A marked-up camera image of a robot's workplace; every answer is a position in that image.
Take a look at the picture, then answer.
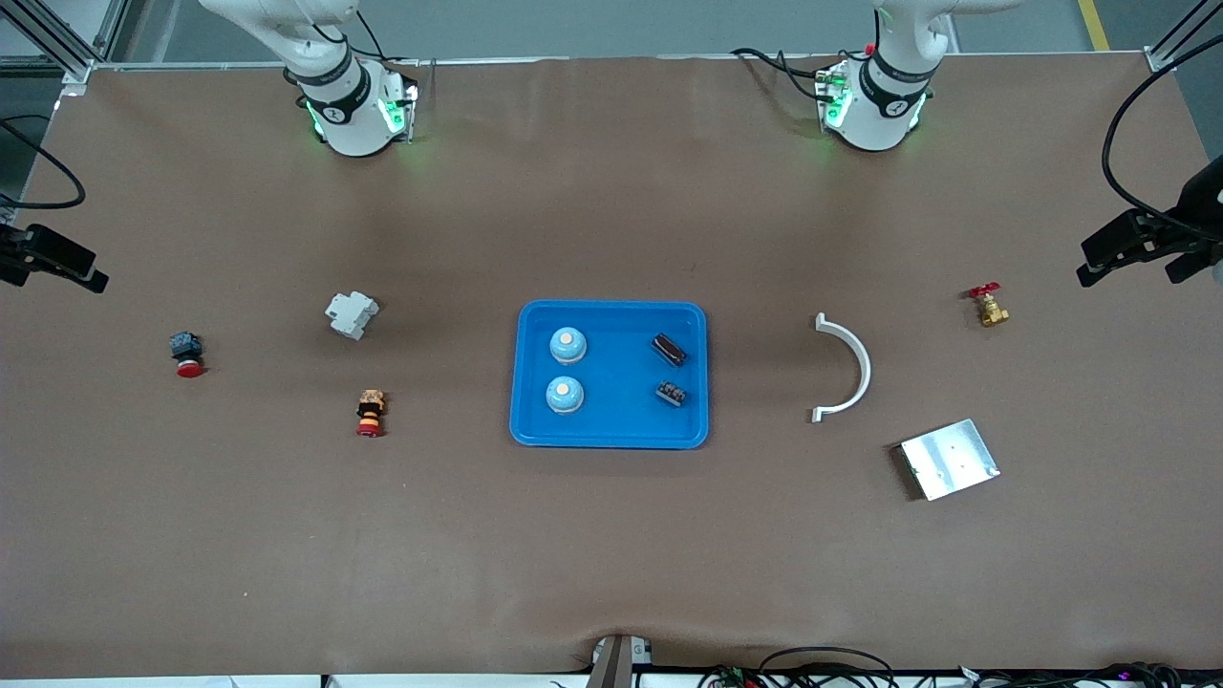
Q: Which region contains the white curved plastic bracket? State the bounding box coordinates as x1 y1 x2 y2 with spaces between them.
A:
811 312 873 423

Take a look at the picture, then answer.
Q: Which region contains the brown table cover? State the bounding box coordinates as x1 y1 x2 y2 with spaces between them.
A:
0 53 1223 679

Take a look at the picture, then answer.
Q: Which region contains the white circuit breaker module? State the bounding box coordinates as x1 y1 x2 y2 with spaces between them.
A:
325 291 380 341

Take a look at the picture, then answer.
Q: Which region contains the silver metal plate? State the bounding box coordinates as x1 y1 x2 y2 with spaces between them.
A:
896 419 1001 502

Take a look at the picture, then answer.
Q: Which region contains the aluminium frame profile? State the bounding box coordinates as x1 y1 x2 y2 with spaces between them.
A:
1145 0 1223 75
0 0 130 97

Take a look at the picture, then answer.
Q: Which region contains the black cable bundle with connectors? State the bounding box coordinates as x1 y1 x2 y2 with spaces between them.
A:
697 647 899 688

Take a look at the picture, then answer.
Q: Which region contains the blue plastic tray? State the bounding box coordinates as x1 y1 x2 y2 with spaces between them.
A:
509 300 710 450

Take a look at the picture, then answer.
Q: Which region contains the black right base cable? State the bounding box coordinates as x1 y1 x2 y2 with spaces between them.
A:
349 8 421 92

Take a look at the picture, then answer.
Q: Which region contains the brass valve with red handle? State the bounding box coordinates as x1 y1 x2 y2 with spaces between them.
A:
967 283 1011 328

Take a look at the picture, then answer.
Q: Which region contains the metal table clamp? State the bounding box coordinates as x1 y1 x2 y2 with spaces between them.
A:
588 634 655 688

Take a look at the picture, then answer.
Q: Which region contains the black base cable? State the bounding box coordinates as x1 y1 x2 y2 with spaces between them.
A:
731 46 834 101
349 8 421 92

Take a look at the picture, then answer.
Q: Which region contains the black left base cable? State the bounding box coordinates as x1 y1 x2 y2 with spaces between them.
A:
731 46 834 101

